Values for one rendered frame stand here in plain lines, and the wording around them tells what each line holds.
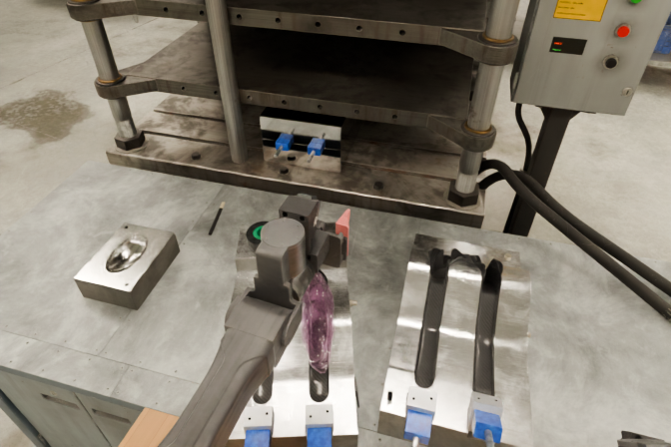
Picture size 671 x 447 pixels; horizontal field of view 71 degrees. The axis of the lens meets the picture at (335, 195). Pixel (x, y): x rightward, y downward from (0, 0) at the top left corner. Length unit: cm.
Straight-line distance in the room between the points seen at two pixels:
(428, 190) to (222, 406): 110
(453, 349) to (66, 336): 85
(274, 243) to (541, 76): 100
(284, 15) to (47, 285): 92
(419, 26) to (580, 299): 78
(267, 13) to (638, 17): 93
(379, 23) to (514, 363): 87
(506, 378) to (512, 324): 12
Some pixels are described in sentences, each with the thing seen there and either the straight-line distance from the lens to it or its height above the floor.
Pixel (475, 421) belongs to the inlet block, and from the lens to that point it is 88.
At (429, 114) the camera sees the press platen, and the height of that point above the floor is 104.
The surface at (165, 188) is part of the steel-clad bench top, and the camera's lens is 157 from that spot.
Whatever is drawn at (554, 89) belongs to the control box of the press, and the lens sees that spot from 143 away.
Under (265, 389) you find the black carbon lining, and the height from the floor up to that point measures 85.
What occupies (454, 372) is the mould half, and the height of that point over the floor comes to 89.
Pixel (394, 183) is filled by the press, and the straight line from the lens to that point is 153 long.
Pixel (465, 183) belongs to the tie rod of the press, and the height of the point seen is 87.
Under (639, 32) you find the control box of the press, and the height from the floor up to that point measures 130.
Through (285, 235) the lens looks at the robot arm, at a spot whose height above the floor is 130.
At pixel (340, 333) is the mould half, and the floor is 89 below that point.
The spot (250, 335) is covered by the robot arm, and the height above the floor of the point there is 123.
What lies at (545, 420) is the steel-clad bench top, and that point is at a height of 80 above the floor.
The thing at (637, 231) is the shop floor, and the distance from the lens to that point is 294.
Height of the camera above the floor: 172
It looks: 39 degrees down
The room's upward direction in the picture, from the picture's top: straight up
